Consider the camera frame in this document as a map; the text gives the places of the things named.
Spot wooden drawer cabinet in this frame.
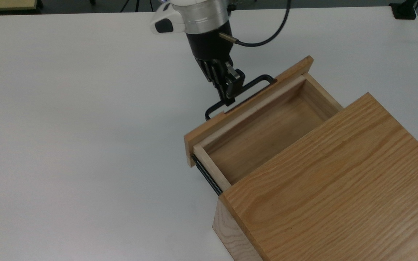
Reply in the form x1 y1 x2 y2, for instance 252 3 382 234
212 92 418 261

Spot dark gripper cable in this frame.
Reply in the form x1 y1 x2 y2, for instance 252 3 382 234
218 0 292 48

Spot wooden drawer with black handle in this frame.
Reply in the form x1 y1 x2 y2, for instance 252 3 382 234
184 55 344 196

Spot black table clamp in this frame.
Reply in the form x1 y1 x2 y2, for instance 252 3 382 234
389 0 418 20

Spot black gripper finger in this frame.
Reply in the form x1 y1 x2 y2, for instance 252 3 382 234
216 83 236 107
226 63 246 99

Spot black metal drawer slide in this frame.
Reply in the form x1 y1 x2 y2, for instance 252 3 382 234
191 155 224 196

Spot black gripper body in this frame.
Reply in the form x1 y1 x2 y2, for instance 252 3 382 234
186 20 234 88

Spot light wooden table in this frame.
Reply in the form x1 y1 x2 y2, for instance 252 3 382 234
0 0 43 12

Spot black tripod legs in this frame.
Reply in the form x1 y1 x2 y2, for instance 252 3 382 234
120 0 156 13

